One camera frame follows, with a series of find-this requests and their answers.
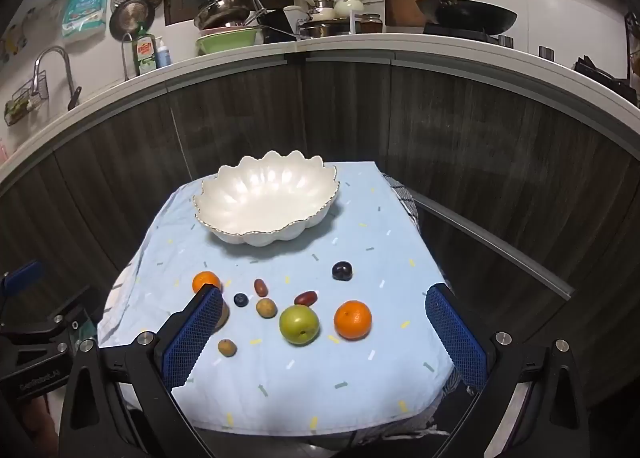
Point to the cream teapot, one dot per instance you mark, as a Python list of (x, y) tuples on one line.
[(343, 8)]

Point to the brown longan front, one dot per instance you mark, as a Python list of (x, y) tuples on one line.
[(227, 348)]

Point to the wall tissue pack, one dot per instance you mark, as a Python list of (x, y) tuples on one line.
[(82, 19)]

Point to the yellow-brown mango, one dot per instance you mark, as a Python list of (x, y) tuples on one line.
[(224, 316)]

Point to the dark blueberry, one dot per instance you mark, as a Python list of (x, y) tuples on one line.
[(240, 300)]

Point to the dark red jujube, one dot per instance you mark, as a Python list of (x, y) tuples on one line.
[(260, 288)]

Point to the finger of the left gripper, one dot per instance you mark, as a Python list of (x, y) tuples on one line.
[(22, 278)]

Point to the black wok on stove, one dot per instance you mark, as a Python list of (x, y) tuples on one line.
[(468, 15)]

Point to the green dish soap bottle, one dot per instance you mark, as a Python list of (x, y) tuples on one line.
[(145, 52)]

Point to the large orange mandarin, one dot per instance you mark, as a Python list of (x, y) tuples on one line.
[(353, 320)]

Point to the stainless steel pot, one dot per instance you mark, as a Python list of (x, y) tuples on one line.
[(217, 13)]

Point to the small orange mandarin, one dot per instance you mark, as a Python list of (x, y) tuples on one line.
[(205, 278)]

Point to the brown longan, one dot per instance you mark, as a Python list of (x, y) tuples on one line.
[(266, 308), (227, 348)]

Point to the green apple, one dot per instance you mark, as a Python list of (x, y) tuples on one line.
[(299, 325)]

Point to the blue soap dispenser bottle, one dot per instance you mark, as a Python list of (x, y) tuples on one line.
[(162, 53)]

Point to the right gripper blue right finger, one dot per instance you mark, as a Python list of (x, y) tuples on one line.
[(468, 342)]

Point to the green plastic basin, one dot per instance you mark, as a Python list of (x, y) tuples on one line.
[(230, 38)]

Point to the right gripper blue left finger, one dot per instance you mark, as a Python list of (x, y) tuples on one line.
[(167, 357)]

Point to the light blue confetti tablecloth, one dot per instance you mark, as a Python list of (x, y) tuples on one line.
[(321, 335)]

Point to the wire sink caddy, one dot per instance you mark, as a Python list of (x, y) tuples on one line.
[(23, 102)]

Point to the hanging steel pan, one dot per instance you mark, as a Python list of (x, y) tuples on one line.
[(130, 18)]

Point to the dark purple plum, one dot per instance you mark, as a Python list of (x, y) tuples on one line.
[(342, 271)]

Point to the white scalloped ceramic bowl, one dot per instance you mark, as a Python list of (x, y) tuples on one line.
[(261, 201)]

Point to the red grape tomato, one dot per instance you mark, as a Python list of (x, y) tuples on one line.
[(306, 298)]

